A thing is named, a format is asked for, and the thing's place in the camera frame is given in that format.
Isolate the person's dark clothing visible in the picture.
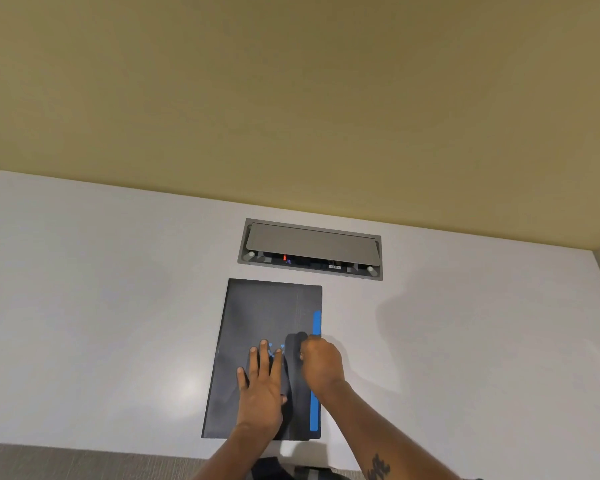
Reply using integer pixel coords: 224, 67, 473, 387
250, 457, 353, 480

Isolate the person's left forearm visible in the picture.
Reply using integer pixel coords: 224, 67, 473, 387
192, 424, 282, 480

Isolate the grey recessed desk power box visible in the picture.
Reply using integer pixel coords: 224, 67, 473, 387
237, 218, 384, 282

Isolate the person's right forearm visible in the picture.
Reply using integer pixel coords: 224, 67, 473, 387
309, 379, 477, 480

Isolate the person's left hand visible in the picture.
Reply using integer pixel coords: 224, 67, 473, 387
236, 339, 289, 437

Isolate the black adhesive liner strip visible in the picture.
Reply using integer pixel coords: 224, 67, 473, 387
283, 332, 313, 441

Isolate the grey power box flap lid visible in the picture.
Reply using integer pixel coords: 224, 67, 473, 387
244, 223, 380, 266

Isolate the person's right hand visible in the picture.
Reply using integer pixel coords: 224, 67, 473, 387
299, 337, 346, 396

